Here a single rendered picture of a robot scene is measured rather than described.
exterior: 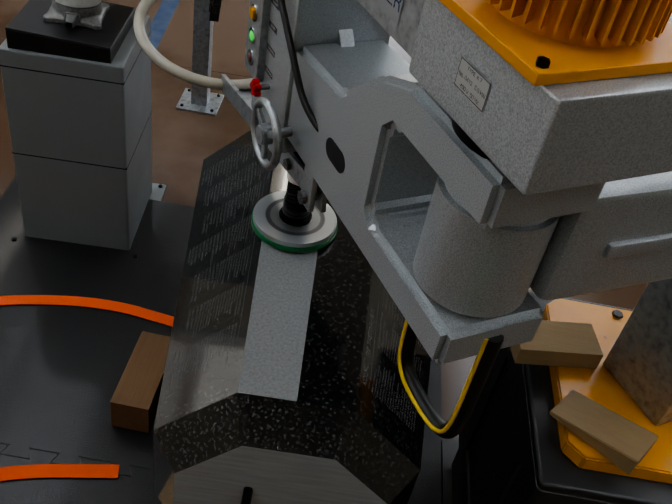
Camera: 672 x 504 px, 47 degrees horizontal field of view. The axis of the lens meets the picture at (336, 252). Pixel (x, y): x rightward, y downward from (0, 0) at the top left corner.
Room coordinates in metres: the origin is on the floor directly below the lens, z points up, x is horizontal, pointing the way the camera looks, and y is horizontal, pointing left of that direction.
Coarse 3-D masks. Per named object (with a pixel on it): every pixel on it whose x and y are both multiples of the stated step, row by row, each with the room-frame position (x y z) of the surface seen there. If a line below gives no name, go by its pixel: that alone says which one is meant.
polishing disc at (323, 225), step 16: (256, 208) 1.54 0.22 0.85; (272, 208) 1.55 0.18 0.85; (256, 224) 1.48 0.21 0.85; (272, 224) 1.49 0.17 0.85; (320, 224) 1.52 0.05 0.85; (336, 224) 1.54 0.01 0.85; (272, 240) 1.44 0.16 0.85; (288, 240) 1.44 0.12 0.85; (304, 240) 1.45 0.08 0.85; (320, 240) 1.46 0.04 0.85
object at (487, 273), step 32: (448, 192) 0.94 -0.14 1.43; (448, 224) 0.91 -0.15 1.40; (544, 224) 0.91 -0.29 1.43; (416, 256) 0.96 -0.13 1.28; (448, 256) 0.90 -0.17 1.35; (480, 256) 0.88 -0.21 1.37; (512, 256) 0.88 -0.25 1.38; (448, 288) 0.89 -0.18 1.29; (480, 288) 0.88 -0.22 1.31; (512, 288) 0.89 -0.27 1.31
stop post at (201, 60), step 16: (208, 0) 3.31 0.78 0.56; (208, 16) 3.31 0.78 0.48; (208, 32) 3.31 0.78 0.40; (192, 48) 3.31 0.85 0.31; (208, 48) 3.31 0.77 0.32; (192, 64) 3.31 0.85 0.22; (208, 64) 3.32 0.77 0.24; (192, 96) 3.31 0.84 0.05; (208, 96) 3.35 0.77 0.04; (208, 112) 3.26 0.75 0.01
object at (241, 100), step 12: (228, 84) 1.84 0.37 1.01; (228, 96) 1.83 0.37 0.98; (240, 96) 1.76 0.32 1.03; (240, 108) 1.75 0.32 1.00; (288, 156) 1.47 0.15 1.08; (288, 168) 1.45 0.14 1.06; (300, 168) 1.41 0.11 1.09; (300, 180) 1.40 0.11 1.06; (300, 192) 1.32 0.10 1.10; (324, 204) 1.31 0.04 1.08
